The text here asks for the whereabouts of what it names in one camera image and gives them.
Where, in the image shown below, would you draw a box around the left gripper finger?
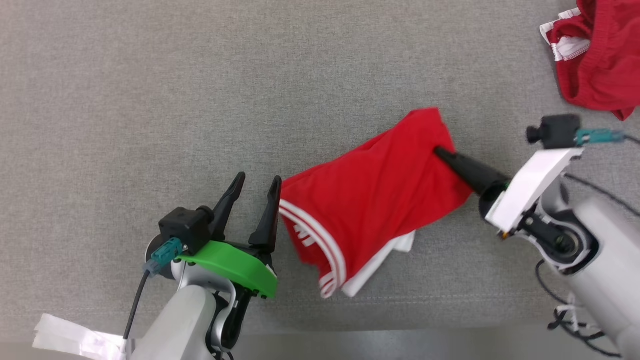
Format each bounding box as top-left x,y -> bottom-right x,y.
248,175 -> 283,254
213,171 -> 247,244

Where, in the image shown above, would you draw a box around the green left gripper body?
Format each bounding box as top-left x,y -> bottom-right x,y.
177,240 -> 279,300

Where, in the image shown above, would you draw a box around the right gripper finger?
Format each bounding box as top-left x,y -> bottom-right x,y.
433,145 -> 511,197

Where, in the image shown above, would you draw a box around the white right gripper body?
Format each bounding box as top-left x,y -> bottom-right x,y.
478,147 -> 585,235

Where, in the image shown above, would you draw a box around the red and white jersey shirt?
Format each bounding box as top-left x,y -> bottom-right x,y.
279,107 -> 473,300

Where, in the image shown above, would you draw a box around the red shorts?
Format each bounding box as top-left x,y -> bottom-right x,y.
540,0 -> 640,122

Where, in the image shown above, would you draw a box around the grey fabric sofa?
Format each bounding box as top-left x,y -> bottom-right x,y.
0,0 -> 640,346

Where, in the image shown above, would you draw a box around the white tape label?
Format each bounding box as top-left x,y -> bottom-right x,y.
32,313 -> 128,360

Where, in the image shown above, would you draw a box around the left cable with teal plug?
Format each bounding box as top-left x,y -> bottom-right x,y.
122,237 -> 185,342

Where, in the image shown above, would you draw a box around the cable with teal plug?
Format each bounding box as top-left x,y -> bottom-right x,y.
564,128 -> 640,217
122,237 -> 185,342

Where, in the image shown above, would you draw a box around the right cable with teal plug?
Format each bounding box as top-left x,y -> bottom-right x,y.
564,128 -> 640,217

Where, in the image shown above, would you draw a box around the thin black right arm cables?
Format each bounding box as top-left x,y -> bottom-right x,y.
535,259 -> 623,359

